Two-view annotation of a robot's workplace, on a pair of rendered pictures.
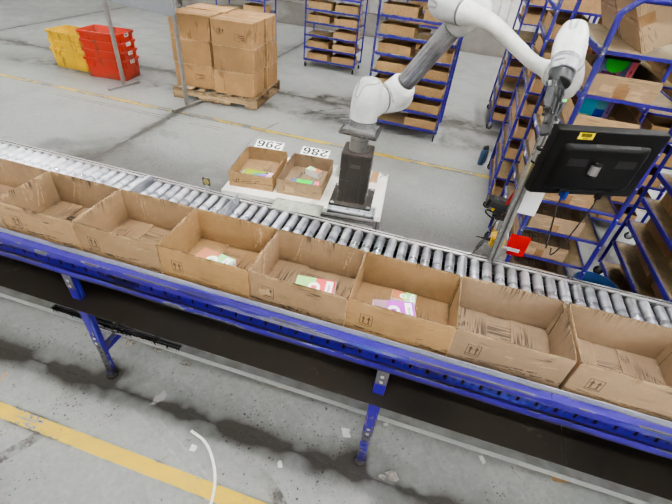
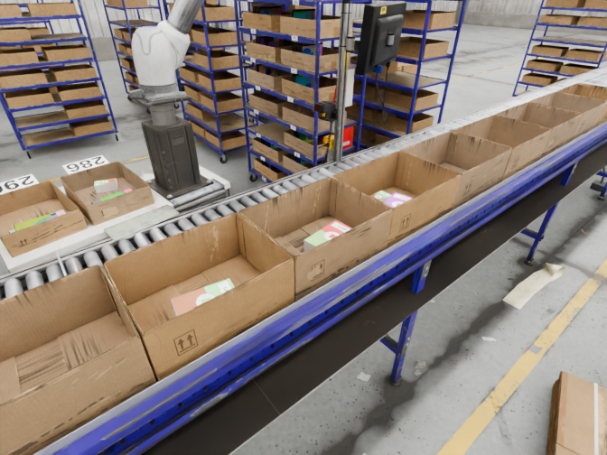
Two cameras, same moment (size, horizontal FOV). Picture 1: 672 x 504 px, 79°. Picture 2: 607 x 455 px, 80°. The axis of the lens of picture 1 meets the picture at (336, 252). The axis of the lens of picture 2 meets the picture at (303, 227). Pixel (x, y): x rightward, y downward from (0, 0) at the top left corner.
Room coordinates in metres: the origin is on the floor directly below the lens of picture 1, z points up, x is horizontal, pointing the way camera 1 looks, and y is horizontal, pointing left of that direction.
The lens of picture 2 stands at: (0.65, 0.88, 1.64)
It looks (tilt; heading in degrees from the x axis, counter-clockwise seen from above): 34 degrees down; 308
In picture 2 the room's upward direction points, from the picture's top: straight up
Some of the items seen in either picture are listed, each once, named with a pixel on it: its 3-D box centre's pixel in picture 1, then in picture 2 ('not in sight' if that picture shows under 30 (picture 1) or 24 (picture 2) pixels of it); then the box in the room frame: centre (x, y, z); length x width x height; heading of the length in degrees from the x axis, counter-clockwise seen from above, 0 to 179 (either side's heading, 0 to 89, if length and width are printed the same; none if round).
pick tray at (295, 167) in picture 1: (306, 175); (107, 190); (2.35, 0.25, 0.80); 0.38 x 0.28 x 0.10; 172
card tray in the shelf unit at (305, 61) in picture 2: not in sight; (314, 58); (2.30, -1.35, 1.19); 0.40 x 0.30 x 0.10; 167
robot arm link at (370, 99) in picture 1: (368, 98); (153, 55); (2.25, -0.08, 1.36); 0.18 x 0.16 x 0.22; 132
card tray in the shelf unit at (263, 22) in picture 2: not in sight; (273, 20); (2.77, -1.44, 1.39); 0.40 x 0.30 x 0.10; 165
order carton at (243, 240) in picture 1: (221, 252); (203, 284); (1.31, 0.48, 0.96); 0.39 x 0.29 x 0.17; 77
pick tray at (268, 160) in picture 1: (259, 167); (32, 215); (2.39, 0.56, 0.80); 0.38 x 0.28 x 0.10; 175
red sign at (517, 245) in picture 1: (511, 244); (343, 139); (1.76, -0.92, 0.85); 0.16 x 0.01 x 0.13; 77
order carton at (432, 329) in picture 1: (403, 301); (393, 195); (1.13, -0.28, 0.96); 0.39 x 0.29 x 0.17; 77
